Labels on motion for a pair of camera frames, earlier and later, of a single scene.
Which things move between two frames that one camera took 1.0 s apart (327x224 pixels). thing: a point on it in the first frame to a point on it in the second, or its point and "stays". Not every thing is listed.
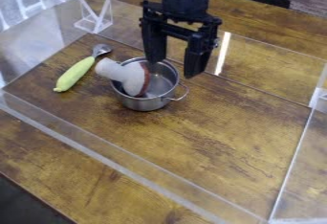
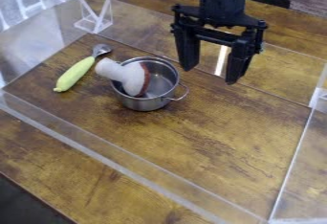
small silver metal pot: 161,90 stays
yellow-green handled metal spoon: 73,74 stays
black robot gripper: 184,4 to 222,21
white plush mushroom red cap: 132,73 stays
